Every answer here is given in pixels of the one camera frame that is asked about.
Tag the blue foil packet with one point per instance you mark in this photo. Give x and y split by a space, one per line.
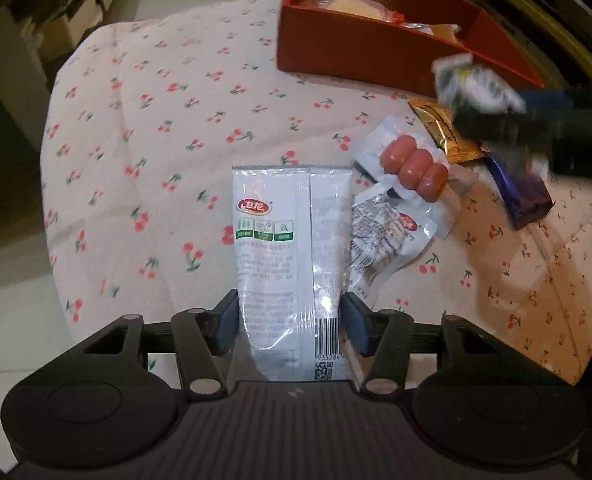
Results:
521 200

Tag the red cardboard box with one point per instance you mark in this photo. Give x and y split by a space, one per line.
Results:
356 45

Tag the white snack packet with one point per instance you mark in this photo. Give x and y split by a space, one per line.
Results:
276 260

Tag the dark side table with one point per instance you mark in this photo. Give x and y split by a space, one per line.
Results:
15 75

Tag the white storage box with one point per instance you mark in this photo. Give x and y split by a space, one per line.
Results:
70 25

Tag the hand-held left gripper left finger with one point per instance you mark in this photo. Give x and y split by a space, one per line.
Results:
225 325

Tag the white and green wafer packet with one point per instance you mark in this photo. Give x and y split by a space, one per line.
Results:
476 85

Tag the orange-brown clear snack packet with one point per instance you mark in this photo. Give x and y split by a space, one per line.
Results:
346 4

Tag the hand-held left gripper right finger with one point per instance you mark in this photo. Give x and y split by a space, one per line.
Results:
353 327

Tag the gold foil snack packet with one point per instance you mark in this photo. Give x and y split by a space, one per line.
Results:
443 132

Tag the cherry print tablecloth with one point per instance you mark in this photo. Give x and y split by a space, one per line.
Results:
150 185

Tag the round cake clear packet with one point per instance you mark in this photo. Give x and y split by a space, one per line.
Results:
441 31

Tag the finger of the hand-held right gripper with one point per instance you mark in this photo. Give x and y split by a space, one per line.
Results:
548 100
506 130

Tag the pink sausage packet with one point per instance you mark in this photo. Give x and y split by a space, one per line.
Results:
413 170

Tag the small clear snack packet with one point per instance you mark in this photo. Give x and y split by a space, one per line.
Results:
381 230

